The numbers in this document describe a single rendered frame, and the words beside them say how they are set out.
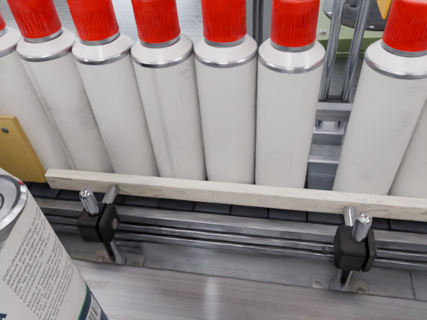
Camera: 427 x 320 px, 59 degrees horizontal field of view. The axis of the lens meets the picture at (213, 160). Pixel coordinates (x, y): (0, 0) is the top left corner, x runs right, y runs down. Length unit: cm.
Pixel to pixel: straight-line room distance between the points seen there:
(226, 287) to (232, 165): 11
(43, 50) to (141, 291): 22
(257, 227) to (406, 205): 14
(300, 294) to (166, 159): 17
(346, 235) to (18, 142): 31
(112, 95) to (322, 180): 23
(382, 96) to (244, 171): 15
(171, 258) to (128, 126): 15
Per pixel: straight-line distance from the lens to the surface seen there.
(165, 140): 35
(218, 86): 30
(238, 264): 41
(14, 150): 43
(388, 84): 30
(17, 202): 18
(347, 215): 36
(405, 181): 39
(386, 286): 42
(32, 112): 41
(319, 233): 38
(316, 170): 43
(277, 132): 32
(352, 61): 41
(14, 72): 39
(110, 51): 32
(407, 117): 32
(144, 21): 30
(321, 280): 41
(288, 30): 28
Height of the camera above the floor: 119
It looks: 44 degrees down
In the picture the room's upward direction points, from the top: 5 degrees counter-clockwise
